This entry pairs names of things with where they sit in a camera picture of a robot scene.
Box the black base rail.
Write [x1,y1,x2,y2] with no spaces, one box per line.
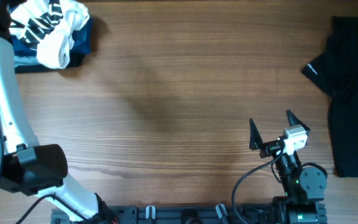
[50,203,328,224]

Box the black t-shirt with logo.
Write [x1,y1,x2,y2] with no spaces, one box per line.
[301,16,358,177]

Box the black folded garment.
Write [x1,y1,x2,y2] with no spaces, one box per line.
[14,52,86,74]

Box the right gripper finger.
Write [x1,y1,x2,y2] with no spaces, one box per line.
[286,110,310,133]
[249,118,264,151]

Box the light grey folded garment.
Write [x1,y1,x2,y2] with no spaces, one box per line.
[14,55,40,68]

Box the white t-shirt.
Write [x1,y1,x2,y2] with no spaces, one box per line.
[10,0,90,69]

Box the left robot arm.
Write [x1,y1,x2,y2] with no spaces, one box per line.
[0,1,119,223]

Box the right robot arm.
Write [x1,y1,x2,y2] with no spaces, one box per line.
[243,110,328,223]

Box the right black cable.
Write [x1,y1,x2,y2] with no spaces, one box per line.
[231,141,287,224]

